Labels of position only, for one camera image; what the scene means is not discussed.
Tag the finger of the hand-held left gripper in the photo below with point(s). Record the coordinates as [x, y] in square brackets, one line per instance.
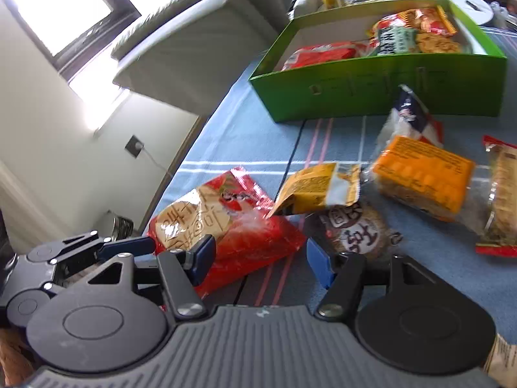
[129, 245]

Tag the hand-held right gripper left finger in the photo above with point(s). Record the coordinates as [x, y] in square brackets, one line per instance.
[201, 260]

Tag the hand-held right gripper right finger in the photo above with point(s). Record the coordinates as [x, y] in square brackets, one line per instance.
[319, 266]

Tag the dark round cookie packet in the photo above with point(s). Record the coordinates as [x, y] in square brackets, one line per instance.
[351, 230]

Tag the red round cookie packet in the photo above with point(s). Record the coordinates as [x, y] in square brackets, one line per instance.
[250, 234]

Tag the yellow torn snack packet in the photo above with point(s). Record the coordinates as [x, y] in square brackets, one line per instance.
[311, 188]

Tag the orange label clear packet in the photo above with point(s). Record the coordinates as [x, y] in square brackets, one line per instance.
[424, 173]

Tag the blue white red packet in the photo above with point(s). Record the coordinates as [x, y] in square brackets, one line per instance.
[408, 113]

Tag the green cardboard box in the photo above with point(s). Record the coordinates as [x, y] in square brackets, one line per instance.
[383, 89]

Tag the red-edged clear snack packet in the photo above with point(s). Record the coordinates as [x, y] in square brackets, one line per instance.
[503, 194]

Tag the beige brown snack packet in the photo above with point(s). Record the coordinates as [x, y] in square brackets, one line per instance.
[503, 361]

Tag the red noodle packet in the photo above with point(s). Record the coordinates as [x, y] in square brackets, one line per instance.
[323, 54]

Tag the green white snack packet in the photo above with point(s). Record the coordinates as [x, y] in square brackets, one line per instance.
[398, 40]

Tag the yellow cracker bag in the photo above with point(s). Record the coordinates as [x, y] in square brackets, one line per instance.
[438, 43]

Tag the red yellow snack bag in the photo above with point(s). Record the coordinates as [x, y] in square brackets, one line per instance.
[412, 20]

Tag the shiny metal bin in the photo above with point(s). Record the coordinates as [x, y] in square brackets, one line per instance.
[117, 226]

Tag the blue striped tablecloth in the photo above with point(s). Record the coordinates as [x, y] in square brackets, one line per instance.
[242, 137]

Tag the grey armchair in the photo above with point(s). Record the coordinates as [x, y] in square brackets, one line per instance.
[194, 48]

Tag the white round table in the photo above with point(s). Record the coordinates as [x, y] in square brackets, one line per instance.
[464, 6]

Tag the grey wall socket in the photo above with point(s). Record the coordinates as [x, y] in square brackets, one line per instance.
[134, 145]

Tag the window with dark frame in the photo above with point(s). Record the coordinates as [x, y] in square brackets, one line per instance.
[52, 12]

